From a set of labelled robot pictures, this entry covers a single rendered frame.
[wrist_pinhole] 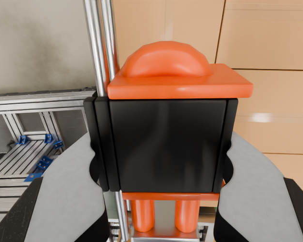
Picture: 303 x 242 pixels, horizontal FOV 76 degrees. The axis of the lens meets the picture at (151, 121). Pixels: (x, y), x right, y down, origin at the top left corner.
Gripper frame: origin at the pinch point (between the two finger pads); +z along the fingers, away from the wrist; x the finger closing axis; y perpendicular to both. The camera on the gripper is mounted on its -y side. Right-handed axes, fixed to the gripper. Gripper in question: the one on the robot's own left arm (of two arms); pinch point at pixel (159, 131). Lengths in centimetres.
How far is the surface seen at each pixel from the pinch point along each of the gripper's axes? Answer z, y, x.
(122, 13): 66, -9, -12
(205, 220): 62, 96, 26
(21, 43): 121, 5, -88
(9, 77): 121, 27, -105
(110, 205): 69, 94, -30
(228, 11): 66, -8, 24
